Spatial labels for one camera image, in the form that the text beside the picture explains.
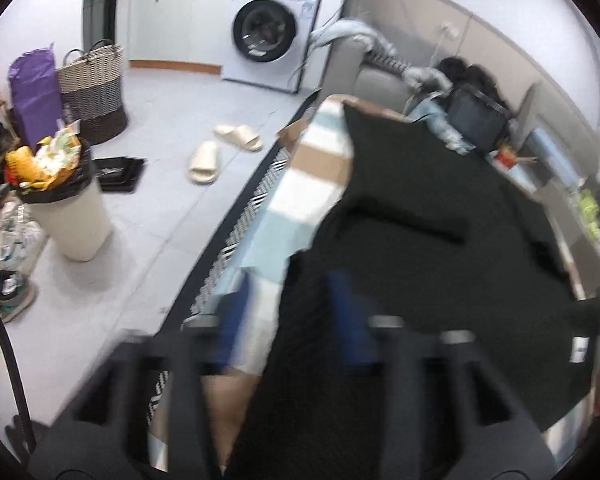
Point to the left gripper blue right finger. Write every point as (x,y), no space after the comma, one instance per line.
(356,340)

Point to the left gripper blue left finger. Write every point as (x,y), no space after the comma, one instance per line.
(231,310)

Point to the black knit sweater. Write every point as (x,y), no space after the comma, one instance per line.
(482,344)

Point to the black clothes pile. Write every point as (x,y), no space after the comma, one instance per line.
(460,74)

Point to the plaid table cloth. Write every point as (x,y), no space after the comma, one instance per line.
(314,175)

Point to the cream slipper far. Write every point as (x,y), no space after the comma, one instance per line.
(241,136)

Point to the black plastic tray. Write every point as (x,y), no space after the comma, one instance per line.
(119,174)

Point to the cream trash bin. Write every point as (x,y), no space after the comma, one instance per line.
(73,215)

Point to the sneaker on floor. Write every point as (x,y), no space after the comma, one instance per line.
(17,293)

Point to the red instant noodle cup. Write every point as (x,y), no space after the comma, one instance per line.
(505,158)

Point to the black air fryer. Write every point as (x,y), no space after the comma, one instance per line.
(477,118)

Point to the grey sofa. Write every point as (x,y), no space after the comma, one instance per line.
(348,74)

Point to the woven laundry basket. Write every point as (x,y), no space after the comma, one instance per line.
(90,84)

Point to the white washing machine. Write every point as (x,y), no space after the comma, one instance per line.
(268,41)

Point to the green teapot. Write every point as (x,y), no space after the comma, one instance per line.
(588,206)

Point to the white kitchen cabinet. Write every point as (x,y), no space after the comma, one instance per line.
(179,34)

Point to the light grey garment on sofa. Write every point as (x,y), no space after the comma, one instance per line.
(351,28)

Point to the purple paper bag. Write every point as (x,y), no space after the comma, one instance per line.
(35,93)

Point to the wall power socket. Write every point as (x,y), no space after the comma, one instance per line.
(449,31)

